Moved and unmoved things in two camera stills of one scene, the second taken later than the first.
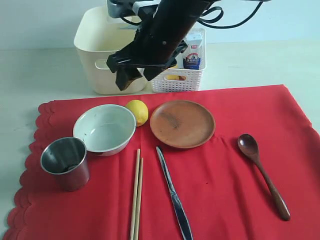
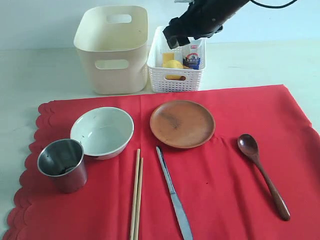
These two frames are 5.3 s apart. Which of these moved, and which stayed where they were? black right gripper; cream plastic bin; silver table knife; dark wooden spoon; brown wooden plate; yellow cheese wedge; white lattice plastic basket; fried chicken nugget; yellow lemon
Moved: yellow cheese wedge; fried chicken nugget; yellow lemon; black right gripper
Stayed: brown wooden plate; silver table knife; white lattice plastic basket; cream plastic bin; dark wooden spoon
